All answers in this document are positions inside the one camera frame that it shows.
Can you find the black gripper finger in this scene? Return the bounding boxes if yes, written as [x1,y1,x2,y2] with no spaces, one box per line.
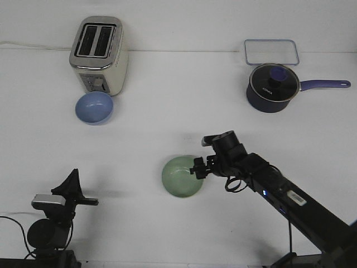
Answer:
[194,157,207,168]
[190,166,209,179]
[51,169,77,197]
[74,169,84,199]

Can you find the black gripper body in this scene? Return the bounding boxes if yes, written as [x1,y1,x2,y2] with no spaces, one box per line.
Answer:
[44,194,99,223]
[207,130,248,177]

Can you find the green bowl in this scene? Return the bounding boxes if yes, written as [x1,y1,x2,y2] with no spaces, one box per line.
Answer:
[161,155,204,198]

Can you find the blue bowl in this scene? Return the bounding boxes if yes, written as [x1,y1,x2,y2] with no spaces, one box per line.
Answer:
[75,92,114,126]

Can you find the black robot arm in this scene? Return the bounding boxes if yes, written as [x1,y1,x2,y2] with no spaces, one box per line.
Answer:
[27,169,99,267]
[190,131,356,267]

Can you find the dark blue saucepan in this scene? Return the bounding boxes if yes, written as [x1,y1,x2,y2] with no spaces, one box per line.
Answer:
[246,80,351,113]

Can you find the glass pot lid blue knob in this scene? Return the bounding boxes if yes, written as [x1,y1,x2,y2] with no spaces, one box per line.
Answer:
[249,64,300,90]

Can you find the clear container blue rim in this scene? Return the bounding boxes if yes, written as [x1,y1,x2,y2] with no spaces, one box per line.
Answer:
[244,39,300,66]

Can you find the silver two-slot toaster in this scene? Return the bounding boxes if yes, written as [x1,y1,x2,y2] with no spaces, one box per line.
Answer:
[69,16,129,96]

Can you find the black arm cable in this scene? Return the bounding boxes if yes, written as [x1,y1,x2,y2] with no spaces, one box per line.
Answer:
[224,175,297,268]
[0,215,37,260]

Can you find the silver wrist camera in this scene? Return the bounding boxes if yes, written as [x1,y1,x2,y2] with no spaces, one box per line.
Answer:
[201,135,221,147]
[31,194,66,210]

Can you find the white toaster power cable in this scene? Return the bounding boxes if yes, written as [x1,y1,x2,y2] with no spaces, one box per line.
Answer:
[0,41,74,51]

